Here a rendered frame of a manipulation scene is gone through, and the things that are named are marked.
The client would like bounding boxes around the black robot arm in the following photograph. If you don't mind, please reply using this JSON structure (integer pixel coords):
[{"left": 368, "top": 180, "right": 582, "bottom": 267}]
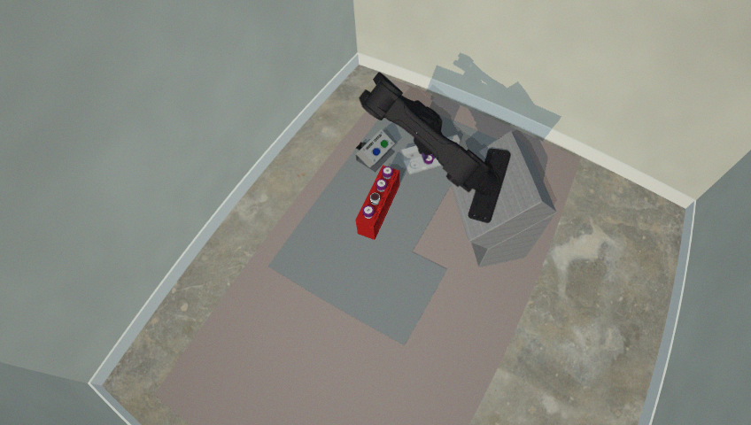
[{"left": 359, "top": 72, "right": 511, "bottom": 223}]

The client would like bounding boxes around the grey flat mat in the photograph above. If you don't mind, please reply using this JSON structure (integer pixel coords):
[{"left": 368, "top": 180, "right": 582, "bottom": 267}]
[{"left": 268, "top": 118, "right": 451, "bottom": 345}]

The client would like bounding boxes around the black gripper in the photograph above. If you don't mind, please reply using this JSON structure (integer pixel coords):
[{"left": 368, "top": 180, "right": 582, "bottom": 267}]
[{"left": 414, "top": 138, "right": 435, "bottom": 161}]

